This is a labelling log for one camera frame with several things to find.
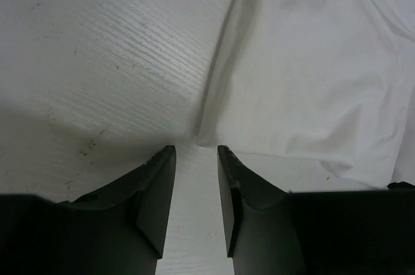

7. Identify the white tank top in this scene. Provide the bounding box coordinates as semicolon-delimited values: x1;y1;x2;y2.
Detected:
196;0;414;187

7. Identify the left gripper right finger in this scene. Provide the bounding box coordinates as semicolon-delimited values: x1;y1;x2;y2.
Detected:
217;145;414;274

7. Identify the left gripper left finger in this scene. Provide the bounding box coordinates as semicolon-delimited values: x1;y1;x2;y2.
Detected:
1;145;176;274

